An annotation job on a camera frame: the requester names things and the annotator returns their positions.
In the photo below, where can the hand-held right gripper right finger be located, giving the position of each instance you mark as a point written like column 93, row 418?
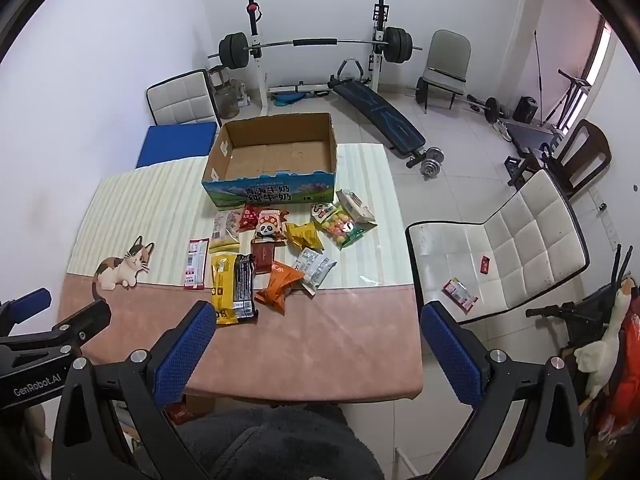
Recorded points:
column 450, row 355

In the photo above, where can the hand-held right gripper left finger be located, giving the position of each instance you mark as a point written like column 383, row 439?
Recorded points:
column 185, row 355

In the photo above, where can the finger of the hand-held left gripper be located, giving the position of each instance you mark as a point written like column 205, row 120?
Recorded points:
column 90, row 317
column 30, row 304

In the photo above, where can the yellow long snack packet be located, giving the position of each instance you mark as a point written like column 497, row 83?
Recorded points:
column 223, row 290

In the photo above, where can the red white long packet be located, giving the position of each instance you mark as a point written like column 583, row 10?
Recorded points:
column 195, row 265

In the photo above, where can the orange snack packet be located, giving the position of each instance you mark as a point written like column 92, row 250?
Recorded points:
column 277, row 287

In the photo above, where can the dark red snack packet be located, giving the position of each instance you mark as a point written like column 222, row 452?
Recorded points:
column 262, row 258

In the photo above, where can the pale dumpling snack packet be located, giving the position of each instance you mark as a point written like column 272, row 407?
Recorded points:
column 225, row 230

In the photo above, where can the white grey snack packet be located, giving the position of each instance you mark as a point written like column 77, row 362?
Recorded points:
column 312, row 267

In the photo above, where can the yellow crinkled snack packet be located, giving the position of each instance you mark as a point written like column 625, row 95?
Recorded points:
column 305, row 237

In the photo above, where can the printed cardboard box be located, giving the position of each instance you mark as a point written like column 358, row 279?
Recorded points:
column 280, row 155

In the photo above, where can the red flat packet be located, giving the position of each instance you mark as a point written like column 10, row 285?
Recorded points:
column 178, row 412

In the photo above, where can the red white torn packet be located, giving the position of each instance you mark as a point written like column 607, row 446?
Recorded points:
column 460, row 296

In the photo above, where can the small red packet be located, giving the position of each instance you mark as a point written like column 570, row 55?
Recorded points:
column 485, row 264

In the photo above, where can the black scooter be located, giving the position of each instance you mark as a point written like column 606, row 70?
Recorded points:
column 565, row 314

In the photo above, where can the person's dark fleece clothing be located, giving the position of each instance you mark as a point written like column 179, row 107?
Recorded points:
column 280, row 445

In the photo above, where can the white goose plush toy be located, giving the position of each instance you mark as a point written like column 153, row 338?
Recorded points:
column 600, row 355

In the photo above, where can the red triangular snack packet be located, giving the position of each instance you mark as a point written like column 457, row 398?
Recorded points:
column 248, row 219

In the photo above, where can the panda print snack packet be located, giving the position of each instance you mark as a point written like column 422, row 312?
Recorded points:
column 270, row 225

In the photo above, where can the clear bag colourful candy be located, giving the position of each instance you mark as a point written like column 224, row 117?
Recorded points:
column 340, row 228

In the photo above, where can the white purple snack packet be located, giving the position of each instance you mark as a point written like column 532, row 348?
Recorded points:
column 356, row 205

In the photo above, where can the red bag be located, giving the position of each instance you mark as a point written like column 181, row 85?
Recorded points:
column 625, row 390

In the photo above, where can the chrome dumbbell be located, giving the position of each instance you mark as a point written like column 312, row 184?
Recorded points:
column 431, row 162

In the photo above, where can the blue board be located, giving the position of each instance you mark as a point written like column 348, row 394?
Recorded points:
column 175, row 142

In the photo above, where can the white sneaker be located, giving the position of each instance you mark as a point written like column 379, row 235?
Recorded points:
column 502, row 131

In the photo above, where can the black treadmill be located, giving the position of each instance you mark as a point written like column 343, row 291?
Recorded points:
column 535, row 135

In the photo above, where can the black blue sit-up bench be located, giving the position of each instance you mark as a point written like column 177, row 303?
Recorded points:
column 390, row 120

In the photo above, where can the small floor barbell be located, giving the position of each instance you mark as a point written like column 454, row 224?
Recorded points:
column 491, row 109

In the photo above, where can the dark wooden chair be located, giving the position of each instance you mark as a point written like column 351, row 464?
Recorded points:
column 592, row 145

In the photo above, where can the clear water jug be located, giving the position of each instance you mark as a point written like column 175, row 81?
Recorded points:
column 227, row 100

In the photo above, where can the black speaker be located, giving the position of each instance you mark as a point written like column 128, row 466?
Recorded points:
column 527, row 109

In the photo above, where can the teal exercise pad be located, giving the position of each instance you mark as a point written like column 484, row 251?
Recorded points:
column 286, row 98

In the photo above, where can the white barbell rack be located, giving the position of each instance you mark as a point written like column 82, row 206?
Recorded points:
column 258, row 80

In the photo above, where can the grey folding chair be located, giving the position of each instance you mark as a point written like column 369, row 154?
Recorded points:
column 450, row 55

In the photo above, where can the barbell with black plates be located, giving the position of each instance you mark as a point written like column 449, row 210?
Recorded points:
column 310, row 41

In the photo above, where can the white padded black-frame chair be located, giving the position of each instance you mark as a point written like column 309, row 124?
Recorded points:
column 180, row 100
column 525, row 240

